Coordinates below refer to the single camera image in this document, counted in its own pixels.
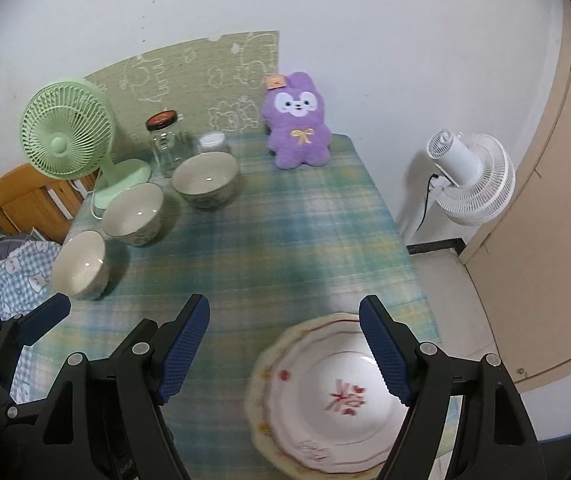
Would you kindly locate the wooden chair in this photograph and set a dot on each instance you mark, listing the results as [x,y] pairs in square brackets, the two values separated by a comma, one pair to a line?
[29,200]

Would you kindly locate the medium white ceramic bowl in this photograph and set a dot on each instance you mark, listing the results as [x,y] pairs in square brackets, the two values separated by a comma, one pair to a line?
[134,217]

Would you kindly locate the green desk fan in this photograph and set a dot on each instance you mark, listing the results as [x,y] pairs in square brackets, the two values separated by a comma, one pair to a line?
[67,132]

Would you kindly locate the small white ceramic bowl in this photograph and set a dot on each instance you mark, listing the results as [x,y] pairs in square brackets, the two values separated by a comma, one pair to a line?
[81,269]

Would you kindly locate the green plaid tablecloth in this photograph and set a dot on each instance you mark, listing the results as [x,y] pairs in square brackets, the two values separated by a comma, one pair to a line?
[288,246]

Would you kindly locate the blue checkered bedding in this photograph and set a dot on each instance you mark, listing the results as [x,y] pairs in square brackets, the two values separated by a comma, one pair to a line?
[26,263]

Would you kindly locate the cream scalloped bottom plate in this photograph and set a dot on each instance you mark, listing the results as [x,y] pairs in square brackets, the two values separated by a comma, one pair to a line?
[260,409]

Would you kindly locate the green cartoon wall mat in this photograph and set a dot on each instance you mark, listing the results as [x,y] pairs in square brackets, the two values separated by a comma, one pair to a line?
[213,85]

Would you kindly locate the white standing fan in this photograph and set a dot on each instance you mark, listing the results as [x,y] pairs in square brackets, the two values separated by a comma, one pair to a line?
[474,179]

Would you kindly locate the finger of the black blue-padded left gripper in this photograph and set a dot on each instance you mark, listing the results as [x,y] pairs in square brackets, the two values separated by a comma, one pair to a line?
[103,418]

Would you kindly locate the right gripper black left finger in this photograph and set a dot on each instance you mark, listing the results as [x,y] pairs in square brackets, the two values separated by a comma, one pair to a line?
[25,330]

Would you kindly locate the purple plush bunny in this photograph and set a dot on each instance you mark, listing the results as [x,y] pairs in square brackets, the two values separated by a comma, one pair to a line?
[294,112]

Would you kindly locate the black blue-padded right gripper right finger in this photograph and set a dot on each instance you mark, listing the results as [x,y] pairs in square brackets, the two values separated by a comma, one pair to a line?
[495,438]

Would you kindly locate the cotton swab container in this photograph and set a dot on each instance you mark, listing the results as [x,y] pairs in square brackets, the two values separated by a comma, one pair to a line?
[215,141]

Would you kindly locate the beige wooden door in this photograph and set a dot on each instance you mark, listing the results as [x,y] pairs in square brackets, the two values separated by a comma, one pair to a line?
[520,265]

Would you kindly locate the large white patterned bowl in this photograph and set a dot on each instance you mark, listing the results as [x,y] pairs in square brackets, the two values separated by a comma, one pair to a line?
[207,180]

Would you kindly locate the glass jar with black lid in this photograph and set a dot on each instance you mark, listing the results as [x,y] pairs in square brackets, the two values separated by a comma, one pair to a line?
[170,145]

